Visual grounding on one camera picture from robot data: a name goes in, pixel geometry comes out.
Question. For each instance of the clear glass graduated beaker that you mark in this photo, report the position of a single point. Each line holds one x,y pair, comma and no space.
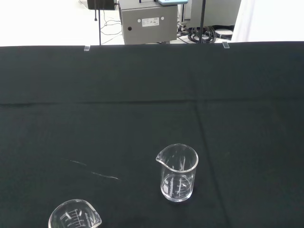
71,218

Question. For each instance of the black bench cloth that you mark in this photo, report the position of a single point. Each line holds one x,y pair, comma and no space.
118,95

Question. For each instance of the grey metal cabinet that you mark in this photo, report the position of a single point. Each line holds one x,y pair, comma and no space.
149,31

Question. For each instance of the clear plastic cloth clip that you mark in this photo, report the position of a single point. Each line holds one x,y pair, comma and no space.
225,45
87,48

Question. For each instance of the thin black stand pole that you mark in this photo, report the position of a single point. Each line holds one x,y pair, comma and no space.
99,28

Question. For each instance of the thick black stand pole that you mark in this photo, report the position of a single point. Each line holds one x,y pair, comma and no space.
202,14

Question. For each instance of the blue and white device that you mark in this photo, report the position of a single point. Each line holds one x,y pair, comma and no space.
172,1

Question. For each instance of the black box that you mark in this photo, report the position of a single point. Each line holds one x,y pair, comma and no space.
102,4

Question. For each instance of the large grey enclosure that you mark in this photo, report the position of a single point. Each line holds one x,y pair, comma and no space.
218,12

